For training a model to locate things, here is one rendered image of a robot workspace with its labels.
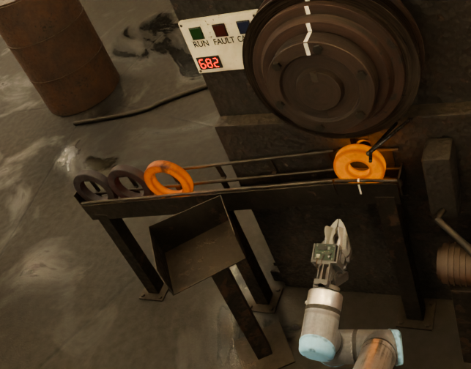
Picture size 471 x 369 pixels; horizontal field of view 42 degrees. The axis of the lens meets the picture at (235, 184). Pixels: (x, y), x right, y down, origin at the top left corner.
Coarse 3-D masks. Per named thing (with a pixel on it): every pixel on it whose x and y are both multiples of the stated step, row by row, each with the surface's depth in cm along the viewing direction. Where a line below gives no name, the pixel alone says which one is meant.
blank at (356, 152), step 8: (352, 144) 181; (360, 144) 180; (344, 152) 181; (352, 152) 180; (360, 152) 179; (376, 152) 179; (336, 160) 184; (344, 160) 183; (352, 160) 182; (360, 160) 181; (376, 160) 179; (384, 160) 181; (336, 168) 186; (344, 168) 185; (352, 168) 188; (368, 168) 186; (376, 168) 181; (384, 168) 180; (344, 176) 188; (352, 176) 187; (360, 176) 186; (368, 176) 184; (376, 176) 183
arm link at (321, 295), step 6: (312, 288) 156; (318, 288) 155; (324, 288) 154; (312, 294) 155; (318, 294) 154; (324, 294) 153; (330, 294) 153; (336, 294) 154; (306, 300) 159; (312, 300) 154; (318, 300) 153; (324, 300) 153; (330, 300) 153; (336, 300) 154; (342, 300) 156; (336, 306) 153
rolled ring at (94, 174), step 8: (80, 176) 236; (88, 176) 234; (96, 176) 233; (104, 176) 235; (80, 184) 240; (104, 184) 234; (80, 192) 244; (88, 192) 245; (112, 192) 236; (88, 200) 246; (96, 200) 245
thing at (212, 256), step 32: (160, 224) 200; (192, 224) 204; (224, 224) 205; (160, 256) 198; (192, 256) 201; (224, 256) 195; (224, 288) 206; (256, 320) 228; (256, 352) 231; (288, 352) 231
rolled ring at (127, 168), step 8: (112, 168) 229; (120, 168) 225; (128, 168) 224; (136, 168) 225; (112, 176) 229; (128, 176) 226; (136, 176) 224; (112, 184) 233; (120, 184) 235; (144, 184) 226; (120, 192) 235; (128, 192) 236; (144, 192) 229; (152, 192) 229; (136, 200) 235
